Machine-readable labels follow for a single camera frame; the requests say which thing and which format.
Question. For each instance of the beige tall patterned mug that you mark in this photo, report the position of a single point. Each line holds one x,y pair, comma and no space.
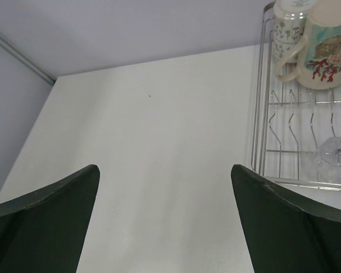
315,61

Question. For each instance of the clear glass cup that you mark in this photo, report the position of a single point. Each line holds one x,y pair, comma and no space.
326,160

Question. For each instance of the white mug orange inside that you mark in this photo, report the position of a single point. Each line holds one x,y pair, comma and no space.
289,24

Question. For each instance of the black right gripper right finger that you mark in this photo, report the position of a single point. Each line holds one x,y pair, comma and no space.
284,230

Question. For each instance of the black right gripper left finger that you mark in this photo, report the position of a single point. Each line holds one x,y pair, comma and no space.
44,230

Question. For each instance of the metal wire dish rack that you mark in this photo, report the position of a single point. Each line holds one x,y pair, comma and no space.
290,121

